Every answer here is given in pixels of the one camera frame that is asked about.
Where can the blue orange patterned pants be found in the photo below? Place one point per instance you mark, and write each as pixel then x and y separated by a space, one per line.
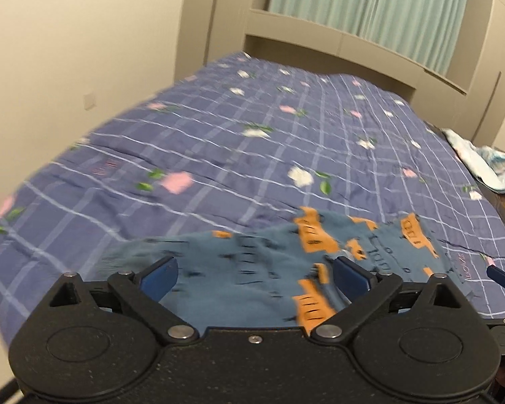
pixel 283 275

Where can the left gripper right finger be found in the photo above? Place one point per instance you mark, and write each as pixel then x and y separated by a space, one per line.
pixel 411 340

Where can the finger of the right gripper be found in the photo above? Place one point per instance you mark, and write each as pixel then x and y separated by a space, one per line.
pixel 496 274

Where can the purple plaid floral quilt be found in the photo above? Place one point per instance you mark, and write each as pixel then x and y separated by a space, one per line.
pixel 242 145

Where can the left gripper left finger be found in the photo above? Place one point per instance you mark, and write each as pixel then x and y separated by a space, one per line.
pixel 95 341

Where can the white wall socket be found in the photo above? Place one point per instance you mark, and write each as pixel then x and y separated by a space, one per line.
pixel 89 100

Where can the light blue white blanket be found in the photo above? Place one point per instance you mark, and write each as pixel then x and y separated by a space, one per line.
pixel 485 163

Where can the teal window curtain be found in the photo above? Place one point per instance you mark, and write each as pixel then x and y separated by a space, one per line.
pixel 425 31

